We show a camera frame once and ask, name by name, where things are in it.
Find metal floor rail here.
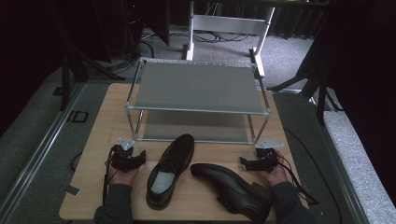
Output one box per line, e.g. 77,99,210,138
0,81,86,220
307,92,372,224

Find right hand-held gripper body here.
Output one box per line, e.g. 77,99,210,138
254,138,285,173

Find person's left hand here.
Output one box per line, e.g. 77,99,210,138
106,157,140,187

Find black floor cable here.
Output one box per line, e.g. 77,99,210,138
282,126,344,224

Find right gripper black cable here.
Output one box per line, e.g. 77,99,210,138
276,152,320,206

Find black tripod stand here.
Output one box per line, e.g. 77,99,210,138
266,59,344,126
58,36,126,112

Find grey tape piece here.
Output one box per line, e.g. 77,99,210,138
59,183,81,197

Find black leather shoe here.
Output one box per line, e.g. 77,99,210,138
190,162,276,224
145,133,196,211

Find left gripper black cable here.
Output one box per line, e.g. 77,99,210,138
102,148,117,207

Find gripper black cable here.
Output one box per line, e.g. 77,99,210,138
102,148,117,207
276,152,320,206

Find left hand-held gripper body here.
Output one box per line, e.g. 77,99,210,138
110,137,140,174

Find metal shoe rack grey shelves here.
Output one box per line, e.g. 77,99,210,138
124,57,273,146

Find person's right hand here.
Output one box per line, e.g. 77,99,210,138
258,149,290,188

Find white desk frame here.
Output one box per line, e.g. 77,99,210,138
181,0,276,79

